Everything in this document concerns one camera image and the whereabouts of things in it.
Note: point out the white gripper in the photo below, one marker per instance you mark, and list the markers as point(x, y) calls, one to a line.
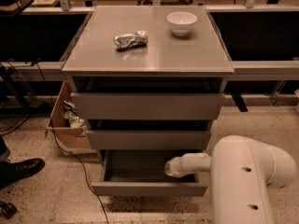
point(179, 167)

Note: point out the grey bottom drawer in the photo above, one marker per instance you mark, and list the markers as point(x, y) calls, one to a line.
point(141, 173)

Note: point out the grey drawer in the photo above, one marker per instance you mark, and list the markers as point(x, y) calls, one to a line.
point(141, 173)
point(148, 140)
point(148, 106)

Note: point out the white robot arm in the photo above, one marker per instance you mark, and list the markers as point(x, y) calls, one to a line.
point(241, 171)

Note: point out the grey middle drawer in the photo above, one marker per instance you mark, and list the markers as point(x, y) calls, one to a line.
point(148, 140)

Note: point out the grey drawer cabinet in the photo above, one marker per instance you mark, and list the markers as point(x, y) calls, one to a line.
point(195, 63)

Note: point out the grey top drawer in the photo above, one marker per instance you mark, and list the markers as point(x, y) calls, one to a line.
point(148, 106)

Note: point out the brown cardboard box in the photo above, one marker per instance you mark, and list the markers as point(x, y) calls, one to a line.
point(73, 139)

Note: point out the crumpled wrappers in box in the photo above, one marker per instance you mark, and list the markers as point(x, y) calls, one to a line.
point(71, 115)

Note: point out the crumpled silver foil bag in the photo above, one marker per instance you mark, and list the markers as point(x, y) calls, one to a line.
point(126, 41)

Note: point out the white ceramic bowl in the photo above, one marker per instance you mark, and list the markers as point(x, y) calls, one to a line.
point(181, 23)

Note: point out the black leather shoe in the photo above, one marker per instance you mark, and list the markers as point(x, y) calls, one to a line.
point(13, 172)

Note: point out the small black floor object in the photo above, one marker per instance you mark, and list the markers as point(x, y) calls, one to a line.
point(8, 209)

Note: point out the black tripod stand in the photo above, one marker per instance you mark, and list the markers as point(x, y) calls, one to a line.
point(27, 104)

